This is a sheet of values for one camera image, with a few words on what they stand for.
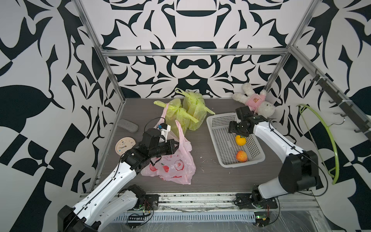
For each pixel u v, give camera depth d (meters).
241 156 0.84
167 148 0.63
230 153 0.90
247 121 0.63
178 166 0.77
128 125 1.01
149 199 0.75
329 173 0.65
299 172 0.43
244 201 0.74
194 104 0.96
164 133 0.67
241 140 0.91
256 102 1.08
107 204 0.53
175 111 0.89
